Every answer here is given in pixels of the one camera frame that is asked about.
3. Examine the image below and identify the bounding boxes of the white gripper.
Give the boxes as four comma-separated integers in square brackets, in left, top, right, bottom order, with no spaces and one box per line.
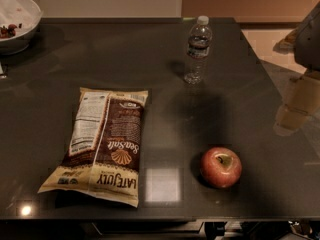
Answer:
[273,70,320,136]

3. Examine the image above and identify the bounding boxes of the brown chip bag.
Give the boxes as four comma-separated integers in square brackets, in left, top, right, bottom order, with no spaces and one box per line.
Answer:
[39,88,148,207]

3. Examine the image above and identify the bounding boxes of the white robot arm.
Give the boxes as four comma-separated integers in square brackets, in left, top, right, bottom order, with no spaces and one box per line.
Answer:
[274,2,320,136]

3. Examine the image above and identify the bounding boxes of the clear plastic water bottle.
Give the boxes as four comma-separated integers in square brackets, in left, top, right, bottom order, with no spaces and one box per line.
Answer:
[184,16,213,84]

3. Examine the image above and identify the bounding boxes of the red apple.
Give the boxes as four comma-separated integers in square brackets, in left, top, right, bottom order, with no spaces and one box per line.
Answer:
[200,147,242,189]

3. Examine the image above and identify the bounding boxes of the white bowl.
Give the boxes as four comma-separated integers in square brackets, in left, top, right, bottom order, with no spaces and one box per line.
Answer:
[0,0,43,55]

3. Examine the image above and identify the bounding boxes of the red berries in bowl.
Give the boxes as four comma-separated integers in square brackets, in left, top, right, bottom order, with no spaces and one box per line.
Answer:
[0,24,22,39]

